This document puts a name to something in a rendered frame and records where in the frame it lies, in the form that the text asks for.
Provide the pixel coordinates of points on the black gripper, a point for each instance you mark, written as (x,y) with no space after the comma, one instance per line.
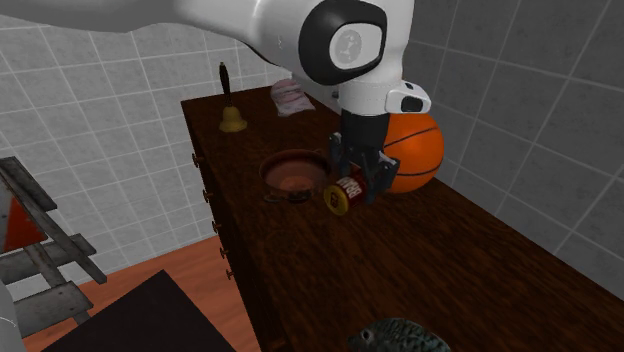
(363,129)

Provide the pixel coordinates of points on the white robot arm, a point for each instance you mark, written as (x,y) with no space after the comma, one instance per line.
(234,29)

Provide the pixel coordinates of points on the red can with yellow lid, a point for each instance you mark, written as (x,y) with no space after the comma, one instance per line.
(345,196)

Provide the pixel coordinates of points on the orange basketball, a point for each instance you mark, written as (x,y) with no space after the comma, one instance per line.
(417,151)

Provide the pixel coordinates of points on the brown clay bowl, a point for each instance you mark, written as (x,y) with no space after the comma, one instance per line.
(292,178)

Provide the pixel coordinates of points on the pink and white bag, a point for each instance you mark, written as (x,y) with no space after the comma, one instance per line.
(290,97)

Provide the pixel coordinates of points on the dark wooden chest of drawers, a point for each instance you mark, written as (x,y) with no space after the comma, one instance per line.
(414,263)

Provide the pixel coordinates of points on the dark green scaly fish figure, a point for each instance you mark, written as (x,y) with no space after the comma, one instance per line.
(400,337)

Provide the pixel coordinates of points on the black robot stand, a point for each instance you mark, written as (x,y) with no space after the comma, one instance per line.
(141,322)

